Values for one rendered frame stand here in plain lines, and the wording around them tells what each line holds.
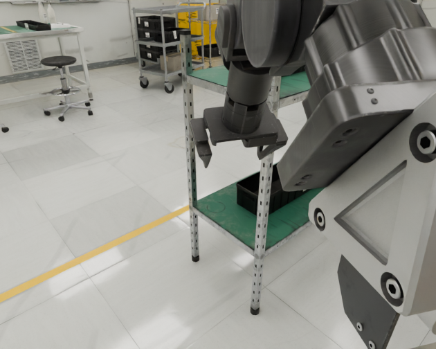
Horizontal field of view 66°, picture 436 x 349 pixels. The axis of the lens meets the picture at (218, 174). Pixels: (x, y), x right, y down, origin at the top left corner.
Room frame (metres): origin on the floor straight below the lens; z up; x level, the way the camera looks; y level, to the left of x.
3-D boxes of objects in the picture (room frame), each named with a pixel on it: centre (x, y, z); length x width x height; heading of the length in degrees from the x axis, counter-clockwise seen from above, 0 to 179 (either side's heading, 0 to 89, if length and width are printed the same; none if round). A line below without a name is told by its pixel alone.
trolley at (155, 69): (4.65, 0.59, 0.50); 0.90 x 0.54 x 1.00; 146
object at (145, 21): (5.64, 0.96, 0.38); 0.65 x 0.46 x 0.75; 44
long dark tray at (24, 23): (3.90, 1.98, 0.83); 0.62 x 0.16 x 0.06; 44
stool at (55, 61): (3.49, 1.59, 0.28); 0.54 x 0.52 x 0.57; 64
